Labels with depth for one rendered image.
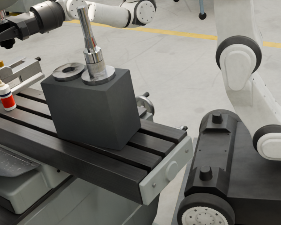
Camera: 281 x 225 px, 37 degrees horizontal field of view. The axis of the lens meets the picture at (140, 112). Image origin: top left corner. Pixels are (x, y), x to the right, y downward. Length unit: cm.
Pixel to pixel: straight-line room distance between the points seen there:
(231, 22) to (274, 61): 227
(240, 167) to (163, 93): 177
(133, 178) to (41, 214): 45
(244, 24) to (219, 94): 187
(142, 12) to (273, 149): 65
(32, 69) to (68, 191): 49
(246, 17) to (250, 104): 31
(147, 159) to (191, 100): 209
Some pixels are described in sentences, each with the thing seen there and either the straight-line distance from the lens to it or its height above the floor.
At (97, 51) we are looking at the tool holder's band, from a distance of 108.
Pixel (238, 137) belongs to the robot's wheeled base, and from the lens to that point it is 178.
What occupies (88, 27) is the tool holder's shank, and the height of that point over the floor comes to 128.
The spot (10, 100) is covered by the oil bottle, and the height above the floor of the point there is 99.
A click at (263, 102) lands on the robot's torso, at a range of 148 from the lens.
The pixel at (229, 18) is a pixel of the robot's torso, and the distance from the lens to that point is 135.
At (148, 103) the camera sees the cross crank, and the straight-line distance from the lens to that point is 185.
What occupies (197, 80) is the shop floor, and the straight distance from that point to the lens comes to 342.
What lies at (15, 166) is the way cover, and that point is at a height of 89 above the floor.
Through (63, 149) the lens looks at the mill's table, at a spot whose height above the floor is 95.
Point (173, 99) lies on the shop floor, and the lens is 320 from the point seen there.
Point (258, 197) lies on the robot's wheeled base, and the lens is 152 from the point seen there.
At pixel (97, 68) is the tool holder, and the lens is 109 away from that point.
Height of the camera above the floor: 162
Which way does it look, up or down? 31 degrees down
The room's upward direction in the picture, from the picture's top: 12 degrees counter-clockwise
